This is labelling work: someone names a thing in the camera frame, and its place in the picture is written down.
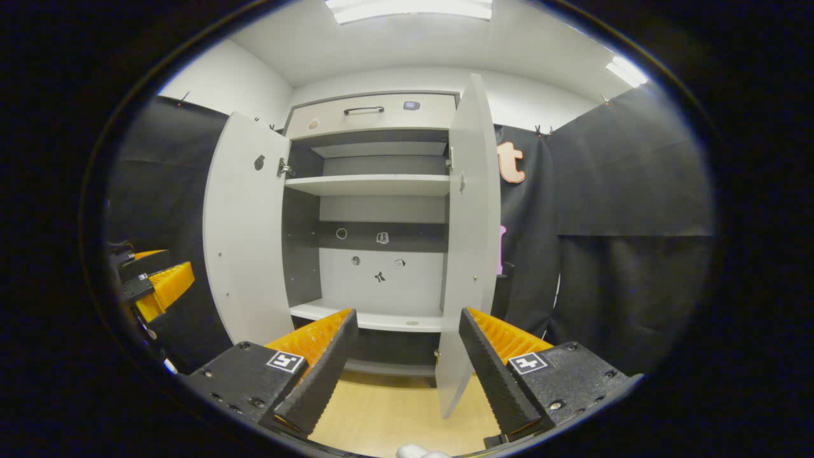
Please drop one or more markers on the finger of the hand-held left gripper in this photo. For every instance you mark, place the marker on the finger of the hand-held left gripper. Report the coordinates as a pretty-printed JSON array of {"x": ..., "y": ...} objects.
[
  {"x": 168, "y": 286},
  {"x": 146, "y": 264}
]

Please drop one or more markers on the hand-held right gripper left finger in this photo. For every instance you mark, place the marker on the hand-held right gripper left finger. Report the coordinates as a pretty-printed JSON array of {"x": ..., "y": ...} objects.
[{"x": 321, "y": 381}]

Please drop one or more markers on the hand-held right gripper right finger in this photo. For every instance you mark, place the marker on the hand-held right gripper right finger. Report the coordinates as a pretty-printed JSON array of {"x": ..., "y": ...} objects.
[{"x": 502, "y": 388}]

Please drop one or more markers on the grey cabinet door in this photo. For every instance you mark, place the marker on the grey cabinet door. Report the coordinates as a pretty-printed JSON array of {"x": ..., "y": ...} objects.
[
  {"x": 470, "y": 222},
  {"x": 245, "y": 242}
]

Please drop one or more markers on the grey double-door shoe cabinet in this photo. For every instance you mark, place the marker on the grey double-door shoe cabinet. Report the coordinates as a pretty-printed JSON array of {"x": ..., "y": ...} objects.
[{"x": 381, "y": 280}]

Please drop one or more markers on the grey cabinet shelf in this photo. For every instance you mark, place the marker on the grey cabinet shelf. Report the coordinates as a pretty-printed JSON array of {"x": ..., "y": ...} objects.
[
  {"x": 394, "y": 321},
  {"x": 369, "y": 185}
]

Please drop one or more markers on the metal door hinge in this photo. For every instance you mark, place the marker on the metal door hinge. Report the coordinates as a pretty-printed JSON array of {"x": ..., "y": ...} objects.
[
  {"x": 284, "y": 168},
  {"x": 449, "y": 159}
]

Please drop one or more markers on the grey cabinet drawer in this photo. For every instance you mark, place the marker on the grey cabinet drawer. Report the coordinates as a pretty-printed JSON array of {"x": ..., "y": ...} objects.
[{"x": 388, "y": 124}]

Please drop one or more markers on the black backdrop cloth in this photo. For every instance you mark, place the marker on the black backdrop cloth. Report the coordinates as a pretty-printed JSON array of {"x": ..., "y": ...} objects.
[{"x": 623, "y": 191}]

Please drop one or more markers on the narrow ceiling light panel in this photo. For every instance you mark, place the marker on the narrow ceiling light panel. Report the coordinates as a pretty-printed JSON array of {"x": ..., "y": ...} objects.
[{"x": 626, "y": 71}]

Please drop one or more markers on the wide ceiling light panel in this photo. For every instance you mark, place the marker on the wide ceiling light panel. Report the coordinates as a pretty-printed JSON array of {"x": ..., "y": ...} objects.
[{"x": 410, "y": 9}]

